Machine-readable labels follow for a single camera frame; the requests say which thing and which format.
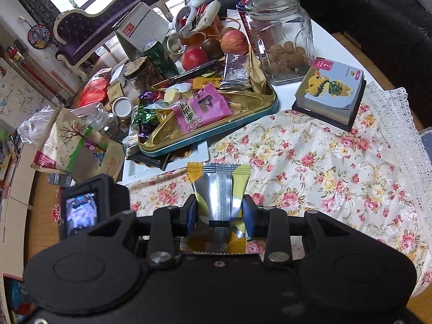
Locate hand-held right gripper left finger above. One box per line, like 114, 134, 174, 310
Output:
89, 194, 200, 267

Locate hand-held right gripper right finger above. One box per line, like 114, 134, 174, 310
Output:
241, 194, 353, 264

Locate silver yellow snack packet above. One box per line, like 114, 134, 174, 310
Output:
180, 163, 252, 254

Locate gold-lined tin of snacks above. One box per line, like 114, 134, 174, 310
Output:
138, 52, 279, 158

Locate large kraft paper bag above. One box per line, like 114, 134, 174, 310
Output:
30, 106, 126, 183

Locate long black snack packet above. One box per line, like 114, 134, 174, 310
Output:
126, 148, 170, 171

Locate gold foil chocolate coin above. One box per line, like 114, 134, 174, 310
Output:
169, 148, 194, 161

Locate white flat tray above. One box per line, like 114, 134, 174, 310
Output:
121, 140, 212, 185

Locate glass jar with white lid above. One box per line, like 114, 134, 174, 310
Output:
84, 103, 121, 140

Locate floral tablecloth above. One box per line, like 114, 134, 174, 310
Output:
126, 81, 432, 298

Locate white plastic bottle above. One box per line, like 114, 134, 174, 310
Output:
112, 97, 133, 120

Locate pile of foil wrapped candies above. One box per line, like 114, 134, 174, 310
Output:
130, 90, 169, 139

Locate white low cabinet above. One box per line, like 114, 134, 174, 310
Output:
0, 143, 38, 244

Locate cream cardboard box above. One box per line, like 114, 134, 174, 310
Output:
107, 83, 126, 104

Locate translucent plastic bag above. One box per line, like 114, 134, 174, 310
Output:
17, 108, 60, 140

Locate red plastic bag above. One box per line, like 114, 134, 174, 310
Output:
79, 74, 113, 109

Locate pink snack packet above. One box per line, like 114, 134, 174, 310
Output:
171, 84, 232, 134

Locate yellow long snack packet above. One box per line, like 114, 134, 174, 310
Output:
192, 76, 225, 90

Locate white drawing board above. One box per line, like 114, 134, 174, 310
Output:
0, 56, 48, 126

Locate black pen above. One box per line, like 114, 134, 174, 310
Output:
166, 59, 225, 86

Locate brown paper snack packet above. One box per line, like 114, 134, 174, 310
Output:
249, 45, 268, 94

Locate silver foil snack packet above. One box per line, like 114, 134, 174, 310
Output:
221, 53, 255, 90

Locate green drink can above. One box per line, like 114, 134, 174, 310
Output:
142, 39, 179, 79

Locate cartoon board book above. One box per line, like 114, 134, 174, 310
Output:
292, 57, 367, 133

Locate red apple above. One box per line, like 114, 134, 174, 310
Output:
181, 48, 209, 72
220, 30, 250, 55

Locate desk calendar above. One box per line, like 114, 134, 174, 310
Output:
115, 2, 170, 60

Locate purple chaise lounge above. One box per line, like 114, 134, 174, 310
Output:
54, 0, 154, 82

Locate round dartboard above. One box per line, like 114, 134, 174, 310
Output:
28, 23, 52, 50

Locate large glass jar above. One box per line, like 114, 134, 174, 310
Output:
244, 0, 315, 86

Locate beige cloth pouch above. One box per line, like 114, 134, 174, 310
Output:
178, 1, 222, 40

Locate red tube can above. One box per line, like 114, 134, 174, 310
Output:
235, 0, 254, 52

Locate black leather sofa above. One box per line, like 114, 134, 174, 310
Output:
184, 0, 432, 87

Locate red mop handle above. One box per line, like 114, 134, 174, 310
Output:
6, 45, 59, 99

